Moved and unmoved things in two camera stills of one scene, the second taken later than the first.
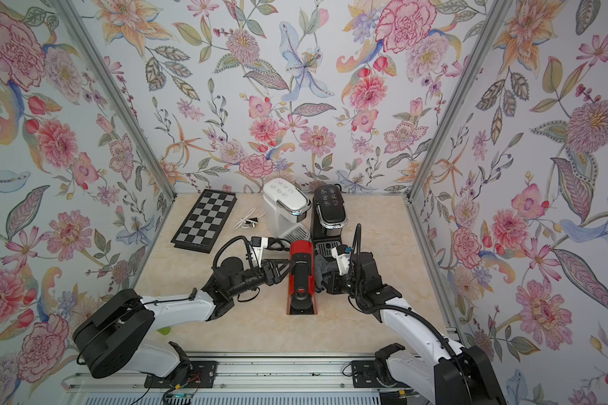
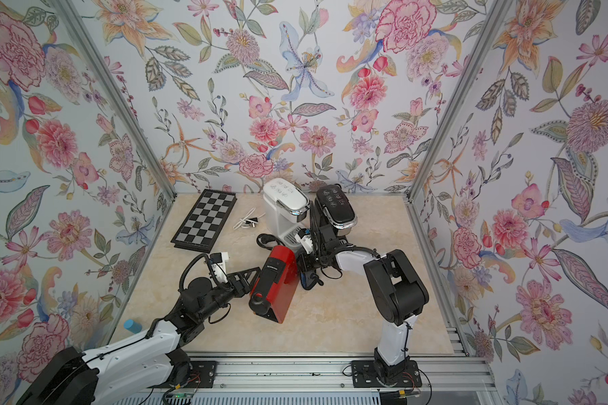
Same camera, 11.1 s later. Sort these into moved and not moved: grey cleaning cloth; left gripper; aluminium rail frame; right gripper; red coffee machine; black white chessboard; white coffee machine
Moved: grey cleaning cloth; red coffee machine; left gripper; right gripper
Not moved: white coffee machine; black white chessboard; aluminium rail frame
